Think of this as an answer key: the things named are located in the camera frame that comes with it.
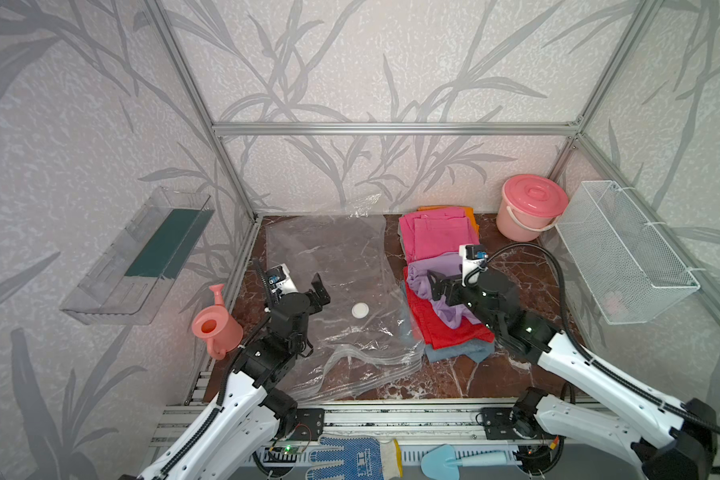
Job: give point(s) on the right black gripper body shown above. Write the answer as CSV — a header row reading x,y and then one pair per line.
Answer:
x,y
472,296

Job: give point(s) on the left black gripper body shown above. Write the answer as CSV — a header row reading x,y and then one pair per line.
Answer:
x,y
296,346

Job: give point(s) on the lilac garment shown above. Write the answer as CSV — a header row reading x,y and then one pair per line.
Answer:
x,y
427,279

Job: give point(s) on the blue towel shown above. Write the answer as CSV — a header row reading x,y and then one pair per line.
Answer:
x,y
462,351

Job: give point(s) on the red garment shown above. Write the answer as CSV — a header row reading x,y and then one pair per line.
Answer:
x,y
441,326

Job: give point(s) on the clear plastic vacuum bag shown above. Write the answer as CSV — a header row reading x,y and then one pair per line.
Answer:
x,y
346,246

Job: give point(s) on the orange trousers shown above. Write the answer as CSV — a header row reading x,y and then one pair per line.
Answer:
x,y
468,211

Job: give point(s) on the pink garment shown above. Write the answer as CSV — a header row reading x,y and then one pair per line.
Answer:
x,y
427,234

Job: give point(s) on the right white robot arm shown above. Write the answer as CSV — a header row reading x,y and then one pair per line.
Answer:
x,y
663,436

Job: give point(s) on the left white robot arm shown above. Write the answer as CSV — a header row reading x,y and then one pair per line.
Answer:
x,y
249,410

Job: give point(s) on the white vacuum bag valve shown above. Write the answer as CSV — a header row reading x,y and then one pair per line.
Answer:
x,y
360,310

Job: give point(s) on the pink watering can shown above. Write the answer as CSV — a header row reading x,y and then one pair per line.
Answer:
x,y
216,327

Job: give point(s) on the pink lidded bucket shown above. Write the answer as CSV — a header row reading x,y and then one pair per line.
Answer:
x,y
530,205

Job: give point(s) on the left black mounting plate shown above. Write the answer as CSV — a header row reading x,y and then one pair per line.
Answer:
x,y
307,425

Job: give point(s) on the black mounting plate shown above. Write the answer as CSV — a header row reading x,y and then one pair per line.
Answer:
x,y
508,423
307,425

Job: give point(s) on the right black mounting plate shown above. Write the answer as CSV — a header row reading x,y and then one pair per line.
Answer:
x,y
508,423

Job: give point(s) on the blue dotted work glove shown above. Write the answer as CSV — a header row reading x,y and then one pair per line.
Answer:
x,y
355,458

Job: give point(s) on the light blue toy shovel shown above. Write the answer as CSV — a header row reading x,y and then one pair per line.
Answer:
x,y
442,463

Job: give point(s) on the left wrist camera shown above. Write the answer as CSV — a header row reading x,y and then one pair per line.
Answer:
x,y
279,281

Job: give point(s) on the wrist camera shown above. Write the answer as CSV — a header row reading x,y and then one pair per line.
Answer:
x,y
279,281
474,258

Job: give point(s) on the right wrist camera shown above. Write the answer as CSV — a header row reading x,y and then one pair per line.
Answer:
x,y
474,258

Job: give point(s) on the white wire mesh basket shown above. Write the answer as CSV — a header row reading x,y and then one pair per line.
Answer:
x,y
631,271

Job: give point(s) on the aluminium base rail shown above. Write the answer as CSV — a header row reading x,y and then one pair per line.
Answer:
x,y
414,422

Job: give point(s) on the clear plastic wall shelf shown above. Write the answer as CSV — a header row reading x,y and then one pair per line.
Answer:
x,y
131,280

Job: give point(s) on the aluminium frame crossbar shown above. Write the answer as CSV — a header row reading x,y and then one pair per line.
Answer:
x,y
230,129

